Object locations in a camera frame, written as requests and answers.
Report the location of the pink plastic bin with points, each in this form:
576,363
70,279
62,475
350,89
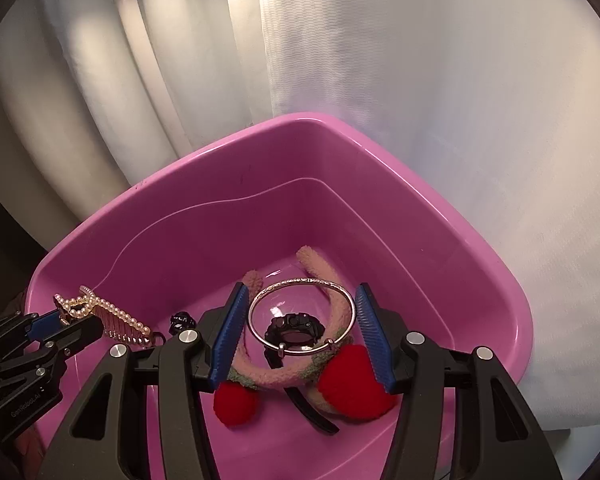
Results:
430,270

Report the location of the black wrist watch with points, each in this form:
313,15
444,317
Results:
292,327

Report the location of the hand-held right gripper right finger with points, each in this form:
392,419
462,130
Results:
372,335

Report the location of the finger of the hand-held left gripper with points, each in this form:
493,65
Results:
75,337
45,322

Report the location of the thick white curtain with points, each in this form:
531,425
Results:
430,110

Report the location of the sheer white curtain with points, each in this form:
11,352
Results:
105,110

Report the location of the pearl hair claw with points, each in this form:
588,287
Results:
115,317

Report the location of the pink headband with red strawberries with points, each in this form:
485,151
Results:
280,377

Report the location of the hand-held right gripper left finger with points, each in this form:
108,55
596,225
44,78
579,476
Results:
230,335

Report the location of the small black hair claw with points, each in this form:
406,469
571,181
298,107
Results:
180,321

